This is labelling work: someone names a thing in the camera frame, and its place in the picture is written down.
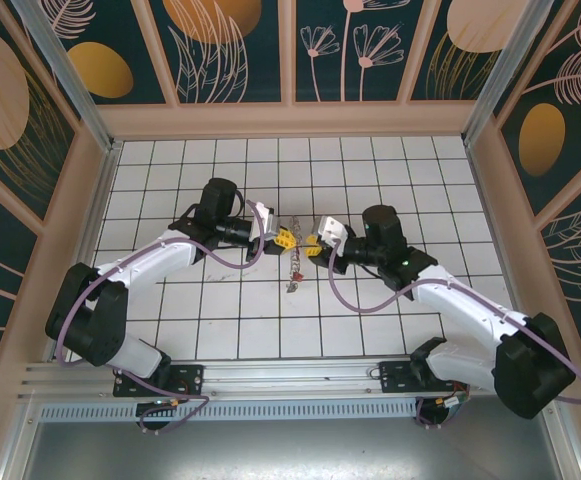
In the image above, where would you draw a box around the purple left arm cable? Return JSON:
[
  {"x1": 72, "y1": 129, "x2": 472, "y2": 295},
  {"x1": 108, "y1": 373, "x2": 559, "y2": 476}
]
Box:
[{"x1": 54, "y1": 199, "x2": 212, "y2": 435}]

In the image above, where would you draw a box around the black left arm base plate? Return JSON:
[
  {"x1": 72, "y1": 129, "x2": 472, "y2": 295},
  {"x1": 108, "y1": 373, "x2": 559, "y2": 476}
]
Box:
[{"x1": 113, "y1": 363, "x2": 206, "y2": 399}]

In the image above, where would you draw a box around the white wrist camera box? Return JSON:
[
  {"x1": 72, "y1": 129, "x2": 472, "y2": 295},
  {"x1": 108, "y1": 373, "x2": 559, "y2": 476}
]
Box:
[
  {"x1": 317, "y1": 214, "x2": 349, "y2": 247},
  {"x1": 249, "y1": 200, "x2": 281, "y2": 240}
]

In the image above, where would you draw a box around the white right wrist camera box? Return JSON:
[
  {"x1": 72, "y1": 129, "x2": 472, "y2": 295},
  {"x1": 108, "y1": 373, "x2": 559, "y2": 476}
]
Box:
[{"x1": 317, "y1": 214, "x2": 349, "y2": 247}]

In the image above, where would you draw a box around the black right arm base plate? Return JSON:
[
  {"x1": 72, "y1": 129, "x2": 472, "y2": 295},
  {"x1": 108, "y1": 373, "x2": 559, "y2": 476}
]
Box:
[{"x1": 378, "y1": 358, "x2": 439, "y2": 397}]

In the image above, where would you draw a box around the grey metal sheet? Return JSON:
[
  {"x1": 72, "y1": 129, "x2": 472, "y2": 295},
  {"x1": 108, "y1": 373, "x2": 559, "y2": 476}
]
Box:
[{"x1": 0, "y1": 419, "x2": 581, "y2": 480}]

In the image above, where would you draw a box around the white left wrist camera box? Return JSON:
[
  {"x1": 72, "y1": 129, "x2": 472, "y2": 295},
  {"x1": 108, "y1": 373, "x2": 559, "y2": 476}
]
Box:
[{"x1": 249, "y1": 200, "x2": 281, "y2": 240}]

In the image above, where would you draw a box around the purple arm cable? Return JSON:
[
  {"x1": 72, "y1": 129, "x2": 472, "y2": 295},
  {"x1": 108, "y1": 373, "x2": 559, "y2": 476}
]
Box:
[
  {"x1": 327, "y1": 237, "x2": 581, "y2": 431},
  {"x1": 54, "y1": 199, "x2": 212, "y2": 435}
]

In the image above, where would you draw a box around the grey keyring band with rings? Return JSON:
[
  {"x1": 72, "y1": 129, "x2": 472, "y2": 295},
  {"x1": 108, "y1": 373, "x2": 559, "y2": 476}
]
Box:
[{"x1": 283, "y1": 214, "x2": 307, "y2": 294}]

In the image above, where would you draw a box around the aluminium mounting rail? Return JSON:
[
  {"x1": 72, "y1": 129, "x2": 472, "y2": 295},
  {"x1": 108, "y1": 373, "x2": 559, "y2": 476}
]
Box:
[{"x1": 17, "y1": 353, "x2": 564, "y2": 401}]

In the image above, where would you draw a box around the grey slotted cable duct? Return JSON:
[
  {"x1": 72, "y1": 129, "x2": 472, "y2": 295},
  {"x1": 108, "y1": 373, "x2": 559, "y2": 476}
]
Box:
[{"x1": 37, "y1": 401, "x2": 421, "y2": 422}]

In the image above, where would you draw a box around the aluminium table side rail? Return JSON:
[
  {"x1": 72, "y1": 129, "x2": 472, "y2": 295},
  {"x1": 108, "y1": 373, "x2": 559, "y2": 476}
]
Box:
[
  {"x1": 47, "y1": 144, "x2": 121, "y2": 361},
  {"x1": 464, "y1": 144, "x2": 531, "y2": 354}
]

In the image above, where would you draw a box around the aluminium corner post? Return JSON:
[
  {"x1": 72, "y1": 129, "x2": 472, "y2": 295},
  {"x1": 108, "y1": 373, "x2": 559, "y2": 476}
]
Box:
[
  {"x1": 11, "y1": 0, "x2": 122, "y2": 154},
  {"x1": 462, "y1": 0, "x2": 556, "y2": 149}
]

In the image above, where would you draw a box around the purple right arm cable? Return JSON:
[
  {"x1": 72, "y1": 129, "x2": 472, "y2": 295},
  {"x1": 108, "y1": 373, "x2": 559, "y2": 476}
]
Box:
[{"x1": 327, "y1": 237, "x2": 581, "y2": 431}]

